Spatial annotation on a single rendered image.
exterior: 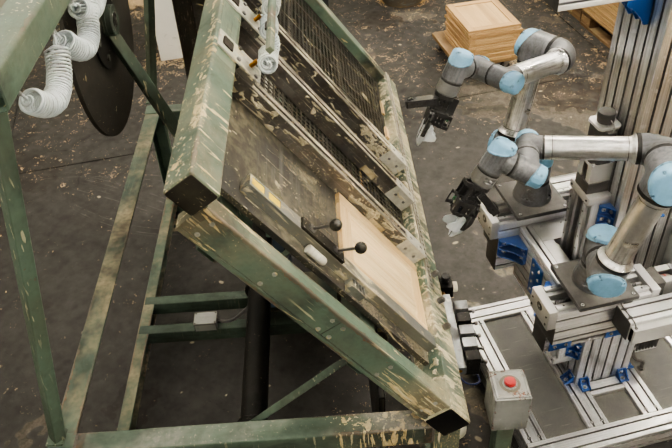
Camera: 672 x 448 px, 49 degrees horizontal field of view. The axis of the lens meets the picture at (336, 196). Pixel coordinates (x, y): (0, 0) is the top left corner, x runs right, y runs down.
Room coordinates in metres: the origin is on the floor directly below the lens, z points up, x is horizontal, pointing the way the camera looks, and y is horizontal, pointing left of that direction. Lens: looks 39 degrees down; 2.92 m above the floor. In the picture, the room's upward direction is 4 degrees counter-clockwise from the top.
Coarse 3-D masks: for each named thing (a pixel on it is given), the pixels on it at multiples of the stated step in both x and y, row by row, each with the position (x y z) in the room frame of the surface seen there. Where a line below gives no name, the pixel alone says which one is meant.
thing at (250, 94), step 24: (240, 48) 2.12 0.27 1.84; (240, 72) 2.06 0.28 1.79; (240, 96) 2.06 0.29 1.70; (264, 96) 2.07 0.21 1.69; (264, 120) 2.06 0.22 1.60; (288, 120) 2.07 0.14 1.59; (288, 144) 2.06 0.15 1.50; (312, 144) 2.07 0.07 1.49; (312, 168) 2.06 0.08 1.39; (336, 168) 2.07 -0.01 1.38; (336, 192) 2.06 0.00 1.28; (360, 192) 2.06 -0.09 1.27; (384, 216) 2.06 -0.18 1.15; (408, 240) 2.06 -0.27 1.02
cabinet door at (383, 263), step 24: (336, 216) 1.93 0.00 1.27; (360, 216) 2.03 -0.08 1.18; (360, 240) 1.89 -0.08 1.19; (384, 240) 2.02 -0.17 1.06; (360, 264) 1.75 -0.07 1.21; (384, 264) 1.88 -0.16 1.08; (408, 264) 2.01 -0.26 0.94; (384, 288) 1.74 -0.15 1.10; (408, 288) 1.87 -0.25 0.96; (408, 312) 1.72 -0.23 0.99
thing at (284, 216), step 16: (256, 192) 1.63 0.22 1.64; (272, 208) 1.63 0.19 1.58; (288, 208) 1.67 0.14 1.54; (288, 224) 1.63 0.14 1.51; (304, 240) 1.63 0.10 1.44; (336, 272) 1.63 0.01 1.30; (352, 272) 1.63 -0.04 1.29; (368, 288) 1.63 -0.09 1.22; (384, 304) 1.63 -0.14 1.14; (400, 320) 1.63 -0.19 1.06; (416, 320) 1.68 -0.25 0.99; (416, 336) 1.63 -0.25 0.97; (432, 336) 1.67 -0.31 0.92
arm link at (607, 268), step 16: (656, 160) 1.64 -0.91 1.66; (656, 176) 1.58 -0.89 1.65; (640, 192) 1.61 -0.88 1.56; (656, 192) 1.56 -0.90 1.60; (640, 208) 1.61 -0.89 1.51; (656, 208) 1.58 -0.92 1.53; (624, 224) 1.63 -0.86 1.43; (640, 224) 1.59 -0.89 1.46; (624, 240) 1.60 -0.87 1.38; (640, 240) 1.59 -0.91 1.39; (592, 256) 1.69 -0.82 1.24; (608, 256) 1.62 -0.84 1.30; (624, 256) 1.60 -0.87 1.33; (592, 272) 1.63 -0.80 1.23; (608, 272) 1.59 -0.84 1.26; (624, 272) 1.58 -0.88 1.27; (592, 288) 1.59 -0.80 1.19; (608, 288) 1.58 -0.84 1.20; (624, 288) 1.57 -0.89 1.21
